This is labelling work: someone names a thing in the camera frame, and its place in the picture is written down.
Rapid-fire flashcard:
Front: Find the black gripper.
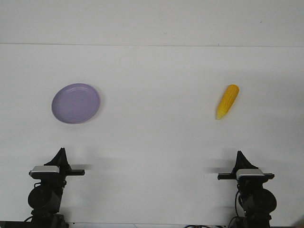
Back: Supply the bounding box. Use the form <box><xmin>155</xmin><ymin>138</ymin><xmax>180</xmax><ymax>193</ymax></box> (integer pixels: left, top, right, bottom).
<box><xmin>35</xmin><ymin>148</ymin><xmax>85</xmax><ymax>190</ymax></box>
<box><xmin>217</xmin><ymin>151</ymin><xmax>275</xmax><ymax>188</ymax></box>

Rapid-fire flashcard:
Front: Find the purple round plate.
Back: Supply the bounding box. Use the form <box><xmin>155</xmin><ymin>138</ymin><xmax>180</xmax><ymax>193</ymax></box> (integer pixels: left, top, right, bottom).
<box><xmin>51</xmin><ymin>83</ymin><xmax>101</xmax><ymax>124</ymax></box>

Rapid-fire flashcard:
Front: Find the yellow corn cob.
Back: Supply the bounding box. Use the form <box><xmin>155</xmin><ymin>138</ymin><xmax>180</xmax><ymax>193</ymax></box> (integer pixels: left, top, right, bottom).
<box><xmin>216</xmin><ymin>84</ymin><xmax>239</xmax><ymax>120</ymax></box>

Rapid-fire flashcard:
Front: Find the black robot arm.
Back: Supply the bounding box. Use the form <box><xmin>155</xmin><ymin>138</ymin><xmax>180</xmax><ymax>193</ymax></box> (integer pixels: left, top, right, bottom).
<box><xmin>217</xmin><ymin>151</ymin><xmax>277</xmax><ymax>228</ymax></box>
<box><xmin>24</xmin><ymin>148</ymin><xmax>85</xmax><ymax>228</ymax></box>

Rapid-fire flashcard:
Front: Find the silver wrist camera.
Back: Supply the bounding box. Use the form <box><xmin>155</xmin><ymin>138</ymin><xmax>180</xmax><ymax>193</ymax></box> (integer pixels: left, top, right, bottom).
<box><xmin>236</xmin><ymin>169</ymin><xmax>266</xmax><ymax>184</ymax></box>
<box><xmin>29</xmin><ymin>165</ymin><xmax>59</xmax><ymax>180</ymax></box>

